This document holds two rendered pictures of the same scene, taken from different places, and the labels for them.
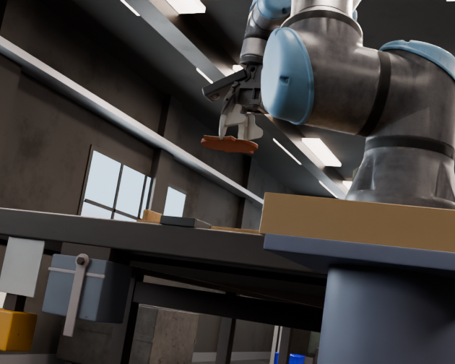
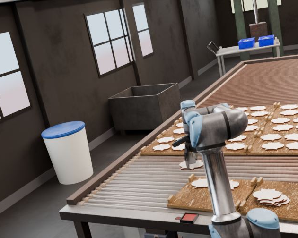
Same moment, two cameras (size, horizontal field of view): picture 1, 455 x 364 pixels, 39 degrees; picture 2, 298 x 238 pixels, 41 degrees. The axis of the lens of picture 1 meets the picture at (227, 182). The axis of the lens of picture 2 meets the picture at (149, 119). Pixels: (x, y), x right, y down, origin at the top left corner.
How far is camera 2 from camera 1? 1.35 m
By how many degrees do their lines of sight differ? 27
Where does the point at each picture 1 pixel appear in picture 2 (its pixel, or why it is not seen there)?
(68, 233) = (146, 225)
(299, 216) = not seen: outside the picture
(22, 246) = (129, 228)
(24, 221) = (126, 221)
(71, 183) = (83, 41)
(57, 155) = (70, 32)
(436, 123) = not seen: outside the picture
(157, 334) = (161, 106)
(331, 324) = not seen: outside the picture
